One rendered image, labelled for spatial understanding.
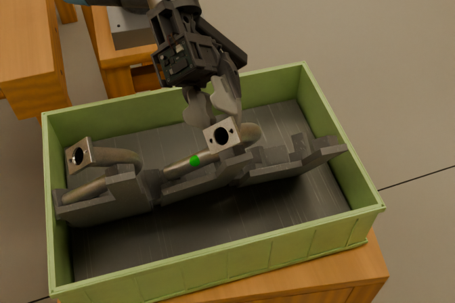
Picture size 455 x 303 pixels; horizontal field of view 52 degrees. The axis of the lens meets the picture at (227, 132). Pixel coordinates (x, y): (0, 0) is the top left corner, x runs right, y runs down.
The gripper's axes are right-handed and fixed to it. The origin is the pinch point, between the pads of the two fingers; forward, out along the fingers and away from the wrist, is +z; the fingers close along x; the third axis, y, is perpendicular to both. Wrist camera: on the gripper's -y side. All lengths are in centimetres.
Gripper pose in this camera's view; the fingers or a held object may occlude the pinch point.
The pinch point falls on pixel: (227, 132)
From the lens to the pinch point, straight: 69.0
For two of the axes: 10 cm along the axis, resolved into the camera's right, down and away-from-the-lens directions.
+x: 7.6, -3.7, -5.4
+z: 3.2, 9.3, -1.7
